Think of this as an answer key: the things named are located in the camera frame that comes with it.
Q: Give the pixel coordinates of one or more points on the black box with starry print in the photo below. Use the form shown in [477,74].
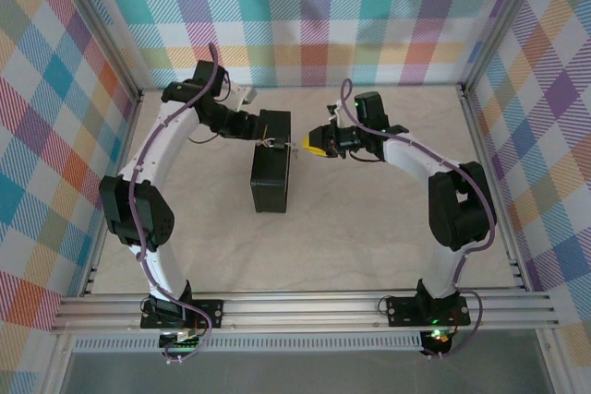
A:
[270,182]

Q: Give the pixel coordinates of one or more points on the aluminium upright post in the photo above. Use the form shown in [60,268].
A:
[104,29]
[504,20]

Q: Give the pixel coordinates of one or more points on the long aluminium base rail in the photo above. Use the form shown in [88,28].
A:
[300,311]

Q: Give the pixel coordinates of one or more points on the aluminium frame leg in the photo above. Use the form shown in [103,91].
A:
[57,366]
[551,366]

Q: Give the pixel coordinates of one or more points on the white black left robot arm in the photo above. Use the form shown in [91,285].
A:
[161,145]

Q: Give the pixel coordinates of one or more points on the aluminium side rail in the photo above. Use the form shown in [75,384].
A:
[129,126]
[478,135]

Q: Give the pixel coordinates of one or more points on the small controller board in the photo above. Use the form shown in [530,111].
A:
[438,341]
[182,343]

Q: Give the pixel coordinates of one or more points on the small silver padlock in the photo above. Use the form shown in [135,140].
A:
[276,142]

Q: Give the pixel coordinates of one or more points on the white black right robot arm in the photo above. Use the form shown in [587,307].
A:
[411,154]

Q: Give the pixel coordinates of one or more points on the thin brass key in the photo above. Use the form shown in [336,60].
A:
[267,133]

